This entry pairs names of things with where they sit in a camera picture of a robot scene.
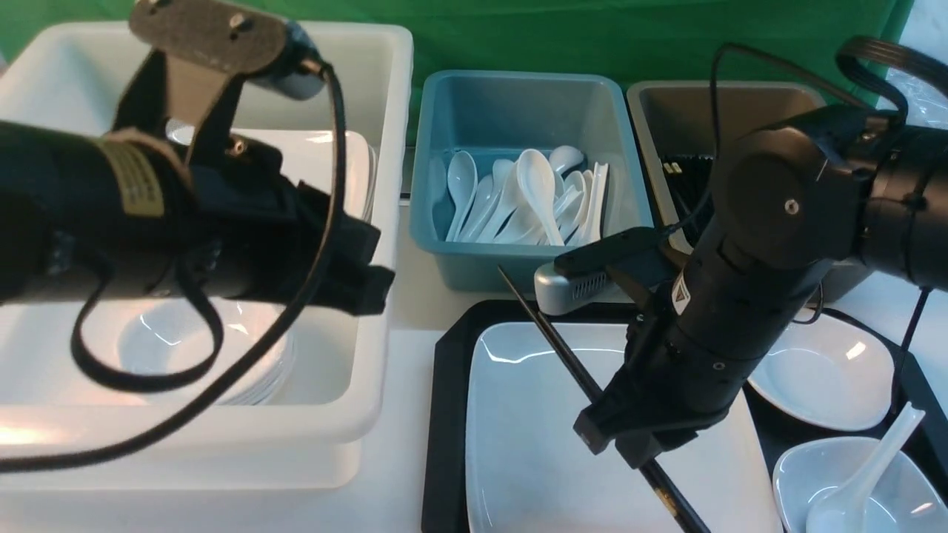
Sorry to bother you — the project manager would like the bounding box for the clear plastic bag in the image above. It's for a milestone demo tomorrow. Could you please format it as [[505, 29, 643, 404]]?
[[887, 70, 947, 130]]

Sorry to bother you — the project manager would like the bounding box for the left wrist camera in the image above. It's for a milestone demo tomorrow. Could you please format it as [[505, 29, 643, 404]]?
[[128, 1, 324, 101]]

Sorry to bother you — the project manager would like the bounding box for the black serving tray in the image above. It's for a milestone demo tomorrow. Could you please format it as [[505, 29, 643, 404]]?
[[421, 300, 946, 532]]

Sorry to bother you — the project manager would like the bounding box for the pile of white spoons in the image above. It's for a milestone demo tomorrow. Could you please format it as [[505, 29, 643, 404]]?
[[430, 145, 612, 246]]

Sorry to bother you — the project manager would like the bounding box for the large white plastic tub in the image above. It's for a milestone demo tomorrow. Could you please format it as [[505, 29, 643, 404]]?
[[2, 21, 413, 492]]

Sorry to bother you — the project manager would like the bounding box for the black chopstick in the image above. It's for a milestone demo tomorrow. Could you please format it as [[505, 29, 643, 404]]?
[[497, 264, 709, 532]]

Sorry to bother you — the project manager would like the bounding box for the green cloth backdrop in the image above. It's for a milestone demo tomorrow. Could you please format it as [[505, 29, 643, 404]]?
[[0, 0, 915, 145]]

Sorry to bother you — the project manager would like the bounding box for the teal plastic bin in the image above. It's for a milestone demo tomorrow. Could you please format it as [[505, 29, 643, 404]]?
[[409, 70, 656, 292]]

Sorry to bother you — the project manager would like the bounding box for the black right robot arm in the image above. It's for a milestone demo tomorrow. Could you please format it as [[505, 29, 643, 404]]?
[[555, 105, 947, 469]]

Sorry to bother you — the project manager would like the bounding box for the pile of black chopsticks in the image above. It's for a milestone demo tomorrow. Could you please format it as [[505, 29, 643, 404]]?
[[661, 155, 714, 245]]

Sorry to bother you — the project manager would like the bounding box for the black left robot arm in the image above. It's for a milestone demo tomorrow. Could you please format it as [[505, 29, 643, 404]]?
[[2, 122, 330, 304]]

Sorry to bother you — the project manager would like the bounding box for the white soup spoon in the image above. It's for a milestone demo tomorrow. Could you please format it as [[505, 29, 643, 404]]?
[[806, 403, 927, 532]]

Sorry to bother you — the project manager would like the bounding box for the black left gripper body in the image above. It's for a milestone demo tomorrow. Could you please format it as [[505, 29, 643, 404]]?
[[216, 136, 394, 316]]

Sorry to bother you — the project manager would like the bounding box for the white bowl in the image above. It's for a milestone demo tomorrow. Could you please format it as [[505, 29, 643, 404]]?
[[772, 436, 947, 532], [748, 314, 894, 432]]

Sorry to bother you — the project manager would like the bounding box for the brown grey plastic bin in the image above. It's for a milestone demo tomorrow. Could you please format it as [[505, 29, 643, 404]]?
[[626, 80, 875, 304]]

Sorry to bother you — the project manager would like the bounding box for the stack of white bowls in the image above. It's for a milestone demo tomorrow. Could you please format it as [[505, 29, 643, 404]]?
[[111, 299, 296, 406]]

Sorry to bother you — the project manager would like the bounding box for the large white square plate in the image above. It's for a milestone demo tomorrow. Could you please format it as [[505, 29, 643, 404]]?
[[465, 323, 783, 532]]

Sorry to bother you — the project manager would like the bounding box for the stack of white plates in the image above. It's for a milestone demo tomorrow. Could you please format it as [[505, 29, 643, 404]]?
[[145, 120, 375, 225]]

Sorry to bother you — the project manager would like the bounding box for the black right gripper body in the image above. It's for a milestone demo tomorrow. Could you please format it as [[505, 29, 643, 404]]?
[[573, 296, 749, 469]]

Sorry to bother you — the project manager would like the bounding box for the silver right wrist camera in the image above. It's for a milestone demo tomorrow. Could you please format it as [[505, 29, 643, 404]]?
[[533, 227, 693, 318]]

